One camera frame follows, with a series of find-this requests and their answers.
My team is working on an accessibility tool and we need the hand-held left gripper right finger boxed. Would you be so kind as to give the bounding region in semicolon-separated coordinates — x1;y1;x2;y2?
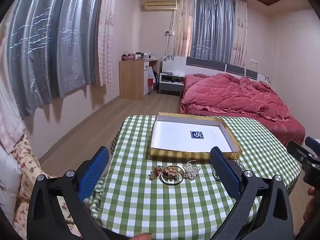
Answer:
210;146;294;240

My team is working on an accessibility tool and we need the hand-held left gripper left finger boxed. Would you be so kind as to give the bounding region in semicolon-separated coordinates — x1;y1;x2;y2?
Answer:
26;146;110;240

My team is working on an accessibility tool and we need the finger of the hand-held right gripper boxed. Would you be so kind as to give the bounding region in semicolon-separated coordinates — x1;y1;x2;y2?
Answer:
287;141;320;168
305;136;320;158

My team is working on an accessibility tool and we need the pearl cluster hair clip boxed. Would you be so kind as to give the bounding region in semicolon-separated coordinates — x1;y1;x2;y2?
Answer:
182;160;200;180

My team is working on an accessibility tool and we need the gold-edged white box lid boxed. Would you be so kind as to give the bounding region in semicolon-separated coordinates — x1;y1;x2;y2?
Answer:
149;112;243;161

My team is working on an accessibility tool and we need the red and gold brooch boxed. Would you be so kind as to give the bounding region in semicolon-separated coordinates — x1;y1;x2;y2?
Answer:
162;167;183;179

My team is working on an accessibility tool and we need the gold bangle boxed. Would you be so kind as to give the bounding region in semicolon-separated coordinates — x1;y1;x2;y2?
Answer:
160;165;187;186

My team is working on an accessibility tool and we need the small red flower brooch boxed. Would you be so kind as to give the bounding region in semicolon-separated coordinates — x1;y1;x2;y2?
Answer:
150;165;163;180

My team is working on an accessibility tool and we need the person's right hand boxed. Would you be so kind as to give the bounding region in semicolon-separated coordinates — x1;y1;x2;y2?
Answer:
303;187;320;222

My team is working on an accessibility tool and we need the bed with red sheet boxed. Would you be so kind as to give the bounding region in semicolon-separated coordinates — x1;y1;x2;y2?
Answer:
179;73;306;147

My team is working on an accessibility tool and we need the green checkered tablecloth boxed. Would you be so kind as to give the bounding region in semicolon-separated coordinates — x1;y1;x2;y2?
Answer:
90;115;302;240

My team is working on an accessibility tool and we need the floral printed bedding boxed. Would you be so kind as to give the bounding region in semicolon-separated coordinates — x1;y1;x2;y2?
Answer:
11;134;100;240

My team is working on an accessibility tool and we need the red duvet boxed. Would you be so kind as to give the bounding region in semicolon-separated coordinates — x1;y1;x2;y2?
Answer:
180;73;292;122

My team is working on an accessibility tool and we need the white pillow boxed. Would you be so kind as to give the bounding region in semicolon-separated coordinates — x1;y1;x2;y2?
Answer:
0;150;22;225

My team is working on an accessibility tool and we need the wooden desk cabinet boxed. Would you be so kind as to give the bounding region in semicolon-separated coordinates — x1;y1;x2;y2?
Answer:
119;59;158;100

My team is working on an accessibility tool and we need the white nightstand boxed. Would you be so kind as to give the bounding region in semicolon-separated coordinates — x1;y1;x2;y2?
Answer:
159;72;186;93

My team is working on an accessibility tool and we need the pink floral curtain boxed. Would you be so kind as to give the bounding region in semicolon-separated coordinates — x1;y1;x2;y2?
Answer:
174;0;195;57
96;0;119;85
0;5;25;153
230;0;248;67

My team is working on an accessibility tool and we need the red and white bag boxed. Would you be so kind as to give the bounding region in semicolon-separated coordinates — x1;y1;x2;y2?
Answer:
147;66;155;95

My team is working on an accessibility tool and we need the white and grey headboard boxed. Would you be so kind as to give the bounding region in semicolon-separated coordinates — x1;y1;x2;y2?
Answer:
162;55;272;84

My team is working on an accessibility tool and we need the large silver-grey curtain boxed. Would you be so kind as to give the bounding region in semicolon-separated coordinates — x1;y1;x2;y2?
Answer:
6;0;105;117

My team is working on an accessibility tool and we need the silver-grey window curtain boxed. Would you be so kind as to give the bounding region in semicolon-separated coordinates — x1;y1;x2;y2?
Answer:
189;0;235;63

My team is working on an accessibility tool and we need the air conditioner pipe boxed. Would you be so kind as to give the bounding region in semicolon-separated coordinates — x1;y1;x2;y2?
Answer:
166;10;175;55

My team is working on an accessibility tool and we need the wall air conditioner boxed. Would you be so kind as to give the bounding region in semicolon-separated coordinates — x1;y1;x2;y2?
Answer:
142;0;177;12

